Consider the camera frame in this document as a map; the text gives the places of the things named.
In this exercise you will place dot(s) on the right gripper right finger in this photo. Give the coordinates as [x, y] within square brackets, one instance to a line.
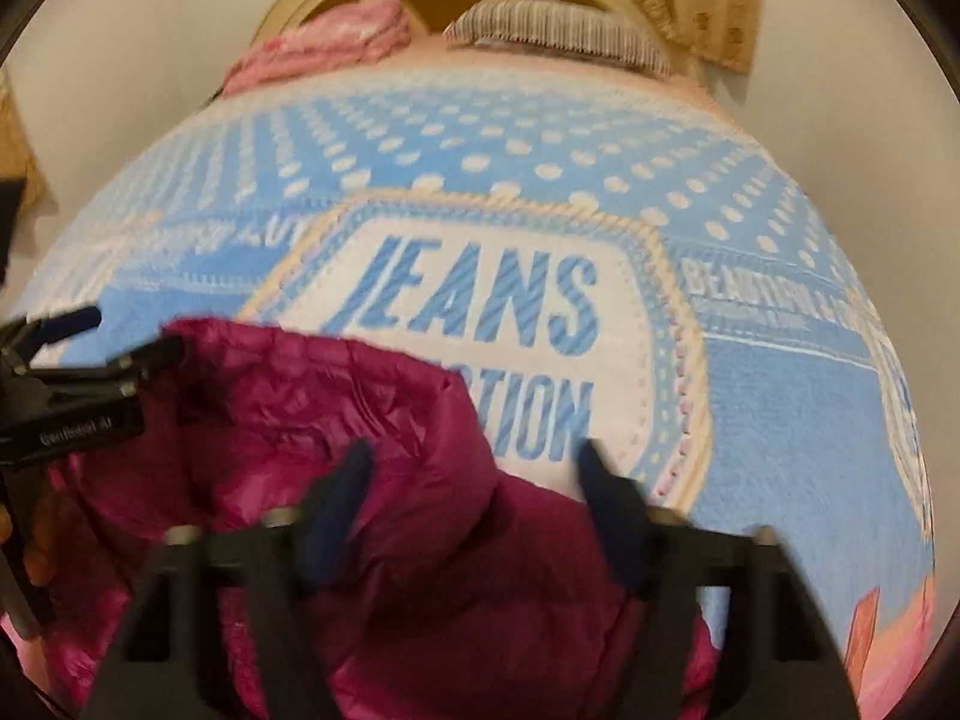
[729, 619]

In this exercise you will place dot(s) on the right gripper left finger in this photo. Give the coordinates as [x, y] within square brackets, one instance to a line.
[170, 656]

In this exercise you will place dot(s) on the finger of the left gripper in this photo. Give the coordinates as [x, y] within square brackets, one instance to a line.
[140, 364]
[23, 338]

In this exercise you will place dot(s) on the magenta puffer jacket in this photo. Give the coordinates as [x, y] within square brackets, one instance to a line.
[465, 592]

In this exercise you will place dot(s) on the person's left hand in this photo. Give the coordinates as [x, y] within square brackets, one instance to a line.
[38, 549]

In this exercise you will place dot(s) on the beige window curtain left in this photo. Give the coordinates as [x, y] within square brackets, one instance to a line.
[18, 161]

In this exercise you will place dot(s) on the folded pink blanket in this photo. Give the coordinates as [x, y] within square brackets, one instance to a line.
[347, 35]

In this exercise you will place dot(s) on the pink and blue bedspread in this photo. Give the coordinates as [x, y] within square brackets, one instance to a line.
[594, 256]

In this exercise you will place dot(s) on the striped pillow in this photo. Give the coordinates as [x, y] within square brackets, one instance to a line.
[565, 29]

